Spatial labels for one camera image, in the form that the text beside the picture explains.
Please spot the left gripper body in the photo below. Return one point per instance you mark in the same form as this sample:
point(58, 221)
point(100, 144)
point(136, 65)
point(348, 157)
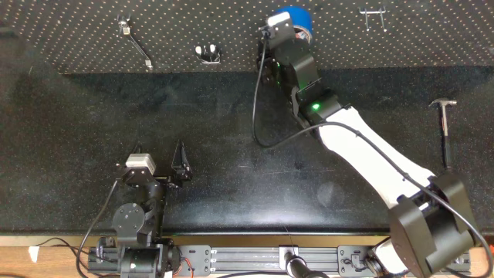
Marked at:
point(170, 180)

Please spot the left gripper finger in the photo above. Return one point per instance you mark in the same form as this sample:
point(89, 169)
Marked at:
point(137, 150)
point(181, 166)

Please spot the wrench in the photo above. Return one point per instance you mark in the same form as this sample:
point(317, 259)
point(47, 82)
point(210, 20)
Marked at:
point(136, 45)

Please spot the black and white pliers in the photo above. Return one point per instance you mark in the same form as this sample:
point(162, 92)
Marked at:
point(208, 56)

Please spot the roll of blue tape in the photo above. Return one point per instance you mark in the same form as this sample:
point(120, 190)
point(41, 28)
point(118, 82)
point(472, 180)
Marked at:
point(301, 19)

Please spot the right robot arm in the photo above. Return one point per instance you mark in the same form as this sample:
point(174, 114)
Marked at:
point(366, 154)

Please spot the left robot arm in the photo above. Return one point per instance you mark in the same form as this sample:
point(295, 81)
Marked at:
point(129, 222)

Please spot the black pegboard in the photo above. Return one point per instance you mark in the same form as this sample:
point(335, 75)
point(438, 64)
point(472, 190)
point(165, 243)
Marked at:
point(173, 23)

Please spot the metal hook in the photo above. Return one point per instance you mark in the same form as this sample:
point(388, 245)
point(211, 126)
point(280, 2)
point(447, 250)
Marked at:
point(124, 18)
point(372, 12)

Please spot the white tape scrap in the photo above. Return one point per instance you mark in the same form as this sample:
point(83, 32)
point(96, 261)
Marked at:
point(34, 253)

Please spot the hammer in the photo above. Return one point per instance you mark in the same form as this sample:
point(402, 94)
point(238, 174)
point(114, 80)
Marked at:
point(444, 116)

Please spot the orange object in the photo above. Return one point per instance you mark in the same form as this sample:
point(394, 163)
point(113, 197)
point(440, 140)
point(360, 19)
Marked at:
point(491, 251)

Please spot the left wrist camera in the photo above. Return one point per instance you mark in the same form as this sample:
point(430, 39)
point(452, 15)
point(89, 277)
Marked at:
point(141, 162)

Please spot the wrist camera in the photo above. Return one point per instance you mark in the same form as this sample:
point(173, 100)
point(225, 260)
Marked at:
point(278, 19)
point(141, 162)

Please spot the mounting rail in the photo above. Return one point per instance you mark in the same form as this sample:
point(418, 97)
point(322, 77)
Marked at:
point(239, 260)

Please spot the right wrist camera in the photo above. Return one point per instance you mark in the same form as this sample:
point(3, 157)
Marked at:
point(278, 19)

